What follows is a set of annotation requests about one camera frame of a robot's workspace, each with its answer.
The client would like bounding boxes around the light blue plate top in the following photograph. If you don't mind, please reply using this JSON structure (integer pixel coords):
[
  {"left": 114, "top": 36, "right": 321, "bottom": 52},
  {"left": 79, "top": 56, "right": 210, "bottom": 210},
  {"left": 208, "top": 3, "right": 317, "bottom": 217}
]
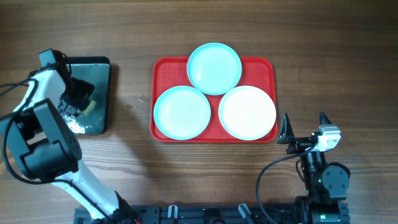
[{"left": 187, "top": 42, "right": 243, "bottom": 95}]

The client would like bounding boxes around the light blue plate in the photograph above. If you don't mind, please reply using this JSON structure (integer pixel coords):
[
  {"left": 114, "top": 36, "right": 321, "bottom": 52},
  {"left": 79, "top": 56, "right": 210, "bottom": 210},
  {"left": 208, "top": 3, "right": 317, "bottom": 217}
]
[
  {"left": 153, "top": 85, "right": 211, "bottom": 141},
  {"left": 187, "top": 42, "right": 243, "bottom": 95}
]

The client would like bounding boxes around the red plastic serving tray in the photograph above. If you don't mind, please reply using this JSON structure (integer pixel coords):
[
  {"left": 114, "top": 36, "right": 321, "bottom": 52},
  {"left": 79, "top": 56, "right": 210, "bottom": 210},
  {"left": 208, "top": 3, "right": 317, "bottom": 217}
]
[{"left": 149, "top": 57, "right": 277, "bottom": 144}]

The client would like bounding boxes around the right black cable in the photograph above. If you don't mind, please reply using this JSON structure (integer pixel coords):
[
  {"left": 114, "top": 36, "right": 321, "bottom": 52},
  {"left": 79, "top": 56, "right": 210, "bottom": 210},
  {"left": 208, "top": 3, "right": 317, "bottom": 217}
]
[{"left": 256, "top": 141, "right": 318, "bottom": 224}]

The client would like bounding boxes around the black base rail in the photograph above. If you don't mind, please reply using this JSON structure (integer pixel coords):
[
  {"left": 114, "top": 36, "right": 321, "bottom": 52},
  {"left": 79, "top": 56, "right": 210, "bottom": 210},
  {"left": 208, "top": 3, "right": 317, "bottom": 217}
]
[{"left": 73, "top": 202, "right": 351, "bottom": 224}]

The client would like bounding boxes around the left black cable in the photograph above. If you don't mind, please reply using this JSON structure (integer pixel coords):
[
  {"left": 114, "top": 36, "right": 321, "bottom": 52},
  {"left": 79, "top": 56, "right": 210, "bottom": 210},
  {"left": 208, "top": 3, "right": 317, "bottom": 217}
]
[{"left": 0, "top": 77, "right": 78, "bottom": 185}]

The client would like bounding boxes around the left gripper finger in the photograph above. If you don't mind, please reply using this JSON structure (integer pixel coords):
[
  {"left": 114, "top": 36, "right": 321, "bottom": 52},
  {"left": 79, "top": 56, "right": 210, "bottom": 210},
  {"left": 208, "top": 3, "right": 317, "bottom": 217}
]
[
  {"left": 73, "top": 78, "right": 95, "bottom": 109},
  {"left": 58, "top": 101, "right": 81, "bottom": 118}
]

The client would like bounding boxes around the black water tray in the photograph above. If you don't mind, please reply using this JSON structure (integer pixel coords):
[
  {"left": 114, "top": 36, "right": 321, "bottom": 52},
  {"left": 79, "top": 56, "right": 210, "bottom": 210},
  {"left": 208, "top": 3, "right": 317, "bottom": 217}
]
[{"left": 62, "top": 56, "right": 111, "bottom": 134}]

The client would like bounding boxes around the black cable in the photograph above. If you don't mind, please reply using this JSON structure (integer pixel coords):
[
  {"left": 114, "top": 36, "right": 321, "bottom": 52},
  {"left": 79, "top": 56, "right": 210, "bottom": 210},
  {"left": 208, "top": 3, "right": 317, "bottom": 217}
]
[
  {"left": 0, "top": 77, "right": 78, "bottom": 185},
  {"left": 256, "top": 141, "right": 318, "bottom": 224}
]

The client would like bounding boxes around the white plate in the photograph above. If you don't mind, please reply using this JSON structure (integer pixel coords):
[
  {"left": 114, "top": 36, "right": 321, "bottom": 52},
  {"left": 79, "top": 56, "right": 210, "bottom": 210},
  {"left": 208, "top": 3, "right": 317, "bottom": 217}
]
[{"left": 218, "top": 85, "right": 276, "bottom": 141}]

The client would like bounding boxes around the green yellow sponge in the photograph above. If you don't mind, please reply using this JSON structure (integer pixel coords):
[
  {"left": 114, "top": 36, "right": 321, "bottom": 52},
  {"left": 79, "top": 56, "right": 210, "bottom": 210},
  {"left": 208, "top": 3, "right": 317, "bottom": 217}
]
[{"left": 81, "top": 100, "right": 96, "bottom": 116}]

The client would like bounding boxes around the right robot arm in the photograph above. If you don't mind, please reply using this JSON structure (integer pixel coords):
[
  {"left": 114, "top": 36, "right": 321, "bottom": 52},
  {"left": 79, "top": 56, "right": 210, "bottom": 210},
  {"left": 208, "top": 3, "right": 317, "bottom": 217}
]
[{"left": 278, "top": 112, "right": 351, "bottom": 223}]

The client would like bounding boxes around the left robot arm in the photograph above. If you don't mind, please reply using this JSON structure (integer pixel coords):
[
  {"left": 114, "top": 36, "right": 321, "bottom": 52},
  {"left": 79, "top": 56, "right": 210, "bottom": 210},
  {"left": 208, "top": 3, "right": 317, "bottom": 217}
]
[{"left": 1, "top": 49, "right": 141, "bottom": 223}]

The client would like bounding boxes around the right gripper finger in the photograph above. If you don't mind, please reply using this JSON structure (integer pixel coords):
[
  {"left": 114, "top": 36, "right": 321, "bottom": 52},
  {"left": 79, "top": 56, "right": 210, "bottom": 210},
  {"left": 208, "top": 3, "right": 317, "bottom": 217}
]
[
  {"left": 319, "top": 111, "right": 332, "bottom": 125},
  {"left": 277, "top": 113, "right": 295, "bottom": 144}
]

